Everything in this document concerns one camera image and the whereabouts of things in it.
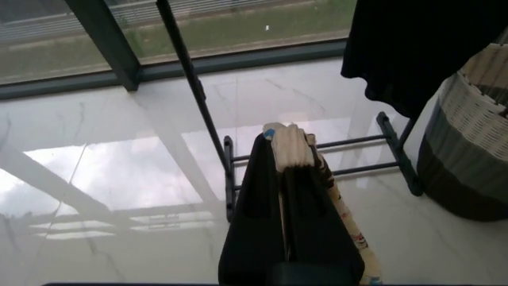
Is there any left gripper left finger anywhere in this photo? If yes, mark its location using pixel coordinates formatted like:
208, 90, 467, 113
217, 133, 287, 285

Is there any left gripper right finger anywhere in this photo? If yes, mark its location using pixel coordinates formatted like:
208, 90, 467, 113
283, 161, 366, 285

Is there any cream printed garment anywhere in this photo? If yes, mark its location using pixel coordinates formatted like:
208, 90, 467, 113
262, 122, 384, 286

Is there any black garment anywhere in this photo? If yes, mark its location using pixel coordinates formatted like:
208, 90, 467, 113
340, 0, 508, 120

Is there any black clothes rack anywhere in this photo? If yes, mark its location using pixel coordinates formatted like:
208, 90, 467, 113
156, 0, 424, 222

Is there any white laundry basket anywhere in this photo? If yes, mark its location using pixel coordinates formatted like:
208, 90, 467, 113
416, 27, 508, 222

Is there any window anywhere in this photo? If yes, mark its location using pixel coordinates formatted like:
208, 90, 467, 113
0, 0, 358, 101

